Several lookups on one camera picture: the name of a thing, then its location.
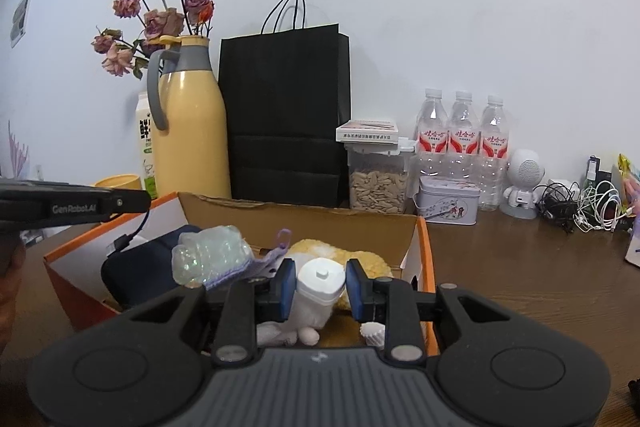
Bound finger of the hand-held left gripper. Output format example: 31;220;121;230
111;189;152;217

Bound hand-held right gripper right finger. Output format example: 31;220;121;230
346;258;513;365

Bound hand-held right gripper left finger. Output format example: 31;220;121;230
129;258;296;365

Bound white yellow plush toy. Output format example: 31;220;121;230
255;239;396;348

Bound purple knitted cloth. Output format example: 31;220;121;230
202;229;293;292

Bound large white bottle cap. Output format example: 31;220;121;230
296;258;347;308

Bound navy blue pouch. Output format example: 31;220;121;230
101;224;211;308

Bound orange cardboard box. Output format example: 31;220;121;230
42;191;441;358

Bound person's left hand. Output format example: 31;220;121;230
0;252;27;358

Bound yellow ceramic mug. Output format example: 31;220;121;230
94;173;143;190

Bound purple decoration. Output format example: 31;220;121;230
6;121;31;180

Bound white milk carton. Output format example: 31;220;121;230
136;91;160;200

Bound yellow thermos jug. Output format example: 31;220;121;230
146;34;232;200

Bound clear seed container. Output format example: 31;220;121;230
345;141;416;214

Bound silver tin box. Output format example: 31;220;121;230
412;176;482;226

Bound small white red box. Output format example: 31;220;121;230
336;119;401;144

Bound black paper bag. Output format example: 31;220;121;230
218;0;352;208

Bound white robot figure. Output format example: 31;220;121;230
500;149;547;220

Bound white power adapter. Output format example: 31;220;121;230
547;178;581;198

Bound black charger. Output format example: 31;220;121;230
582;155;613;188

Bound purple tissue pack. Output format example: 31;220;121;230
622;212;640;268

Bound colourful snack packets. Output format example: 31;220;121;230
616;153;640;208

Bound wall notice sheet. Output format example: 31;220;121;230
10;0;34;49

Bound white cable tangle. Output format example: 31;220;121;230
575;179;631;233

